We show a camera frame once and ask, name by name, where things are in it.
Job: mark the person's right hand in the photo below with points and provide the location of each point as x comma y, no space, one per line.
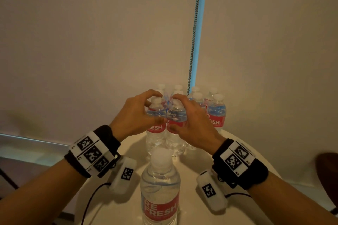
198,127

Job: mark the person's left hand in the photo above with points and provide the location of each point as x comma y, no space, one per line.
129,119

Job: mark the black wristband with markers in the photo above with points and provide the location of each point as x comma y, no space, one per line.
92,152
239,164

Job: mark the person's right forearm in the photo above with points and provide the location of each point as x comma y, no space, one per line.
287,203

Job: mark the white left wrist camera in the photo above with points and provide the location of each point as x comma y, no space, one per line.
124,174

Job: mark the person's left forearm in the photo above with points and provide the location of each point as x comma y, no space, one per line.
39,195

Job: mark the clear bottle red label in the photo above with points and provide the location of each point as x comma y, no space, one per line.
176,114
159,195
155,137

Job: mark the blue light strip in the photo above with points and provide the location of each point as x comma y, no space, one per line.
199,21

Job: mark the black furniture leg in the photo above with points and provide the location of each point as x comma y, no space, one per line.
8,178

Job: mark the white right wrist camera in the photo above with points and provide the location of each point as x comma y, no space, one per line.
211,190

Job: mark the black right wristband with markers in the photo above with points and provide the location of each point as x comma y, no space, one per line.
239,164

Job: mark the dark brown chair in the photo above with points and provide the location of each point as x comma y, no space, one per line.
328,177

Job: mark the person's left thumb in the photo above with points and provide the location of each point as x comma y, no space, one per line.
155,121

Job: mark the cluster of water bottles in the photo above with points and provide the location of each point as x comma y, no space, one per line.
217,112

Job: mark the person's right thumb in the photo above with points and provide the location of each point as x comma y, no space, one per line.
175,128

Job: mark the black left wristband with markers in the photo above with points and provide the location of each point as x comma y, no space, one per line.
92,152

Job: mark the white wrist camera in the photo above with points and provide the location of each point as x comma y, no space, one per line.
211,190
124,174

